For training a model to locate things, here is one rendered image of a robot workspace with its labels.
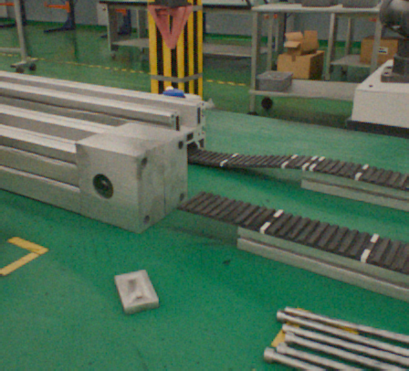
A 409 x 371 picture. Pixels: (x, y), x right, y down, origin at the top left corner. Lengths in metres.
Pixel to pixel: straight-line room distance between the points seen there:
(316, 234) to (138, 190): 0.20
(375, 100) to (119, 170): 0.62
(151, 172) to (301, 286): 0.21
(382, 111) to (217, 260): 0.60
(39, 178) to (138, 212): 0.17
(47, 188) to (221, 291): 0.28
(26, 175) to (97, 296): 0.25
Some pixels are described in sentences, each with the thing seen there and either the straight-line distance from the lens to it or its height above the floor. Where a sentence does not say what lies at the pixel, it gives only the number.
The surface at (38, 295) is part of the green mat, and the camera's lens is 0.48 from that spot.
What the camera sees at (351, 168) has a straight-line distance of 0.67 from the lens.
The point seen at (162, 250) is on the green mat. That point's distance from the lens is 0.52.
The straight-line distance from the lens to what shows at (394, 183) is 0.65.
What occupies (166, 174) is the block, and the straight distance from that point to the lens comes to 0.57.
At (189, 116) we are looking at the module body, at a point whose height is 0.84.
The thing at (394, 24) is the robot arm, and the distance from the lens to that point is 1.05.
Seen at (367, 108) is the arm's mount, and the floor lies 0.81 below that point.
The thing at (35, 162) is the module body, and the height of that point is 0.84.
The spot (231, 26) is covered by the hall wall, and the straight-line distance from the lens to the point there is 9.30.
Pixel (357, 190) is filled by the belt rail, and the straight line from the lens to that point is 0.66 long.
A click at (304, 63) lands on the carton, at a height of 0.17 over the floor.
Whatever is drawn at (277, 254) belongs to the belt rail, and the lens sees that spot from 0.50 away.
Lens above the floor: 1.05
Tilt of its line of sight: 21 degrees down
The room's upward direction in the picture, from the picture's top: straight up
